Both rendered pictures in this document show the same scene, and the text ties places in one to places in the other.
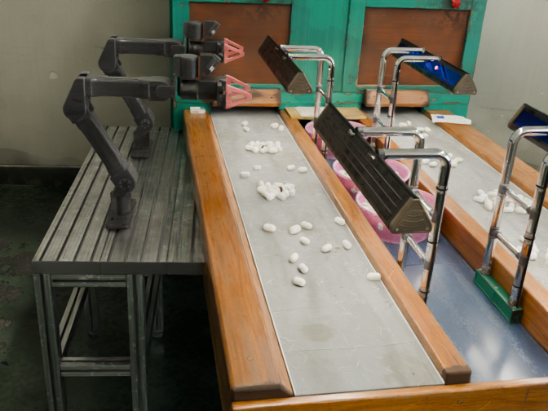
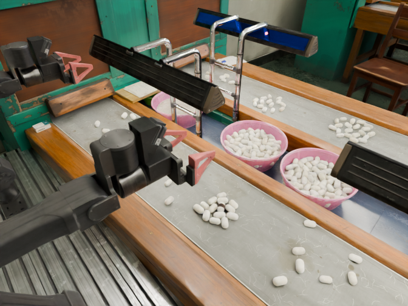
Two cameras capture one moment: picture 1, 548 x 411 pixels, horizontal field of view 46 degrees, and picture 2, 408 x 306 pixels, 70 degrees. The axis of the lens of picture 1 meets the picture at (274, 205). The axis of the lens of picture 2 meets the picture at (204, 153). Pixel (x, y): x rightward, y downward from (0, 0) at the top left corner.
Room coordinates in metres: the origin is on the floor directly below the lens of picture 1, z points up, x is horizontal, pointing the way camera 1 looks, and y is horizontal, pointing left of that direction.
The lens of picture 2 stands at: (1.45, 0.38, 1.47)
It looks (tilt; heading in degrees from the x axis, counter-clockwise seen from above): 39 degrees down; 325
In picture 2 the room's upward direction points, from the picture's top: straight up
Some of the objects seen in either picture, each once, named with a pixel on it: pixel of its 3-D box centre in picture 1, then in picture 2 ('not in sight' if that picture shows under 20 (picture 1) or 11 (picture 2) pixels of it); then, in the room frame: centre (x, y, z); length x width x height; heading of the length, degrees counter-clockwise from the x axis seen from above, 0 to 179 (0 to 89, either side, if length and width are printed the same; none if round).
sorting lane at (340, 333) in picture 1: (283, 201); (231, 217); (1.88, -0.03, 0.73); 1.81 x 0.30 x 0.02; 11
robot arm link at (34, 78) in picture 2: (196, 47); (30, 74); (2.46, 0.33, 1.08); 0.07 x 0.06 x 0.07; 96
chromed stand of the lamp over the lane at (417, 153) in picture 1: (388, 227); not in sight; (1.38, -0.27, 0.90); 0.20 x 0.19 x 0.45; 11
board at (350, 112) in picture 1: (324, 112); (150, 86); (2.76, -0.20, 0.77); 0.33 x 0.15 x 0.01; 101
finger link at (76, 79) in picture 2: (231, 52); (77, 68); (2.44, 0.19, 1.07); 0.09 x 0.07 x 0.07; 96
